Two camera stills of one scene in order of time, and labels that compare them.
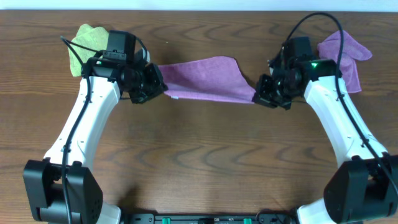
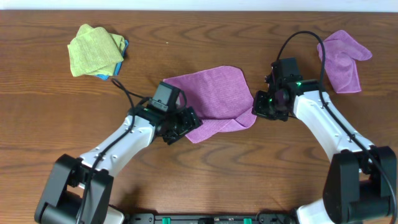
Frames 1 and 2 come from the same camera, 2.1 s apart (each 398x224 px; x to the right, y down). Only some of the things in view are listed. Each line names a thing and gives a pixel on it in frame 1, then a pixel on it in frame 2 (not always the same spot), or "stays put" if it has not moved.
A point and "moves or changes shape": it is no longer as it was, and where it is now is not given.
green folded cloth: x=96 y=38 stays put
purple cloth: x=214 y=79 moves or changes shape
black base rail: x=210 y=218 stays put
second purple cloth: x=351 y=52 stays put
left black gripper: x=157 y=83 → x=191 y=121
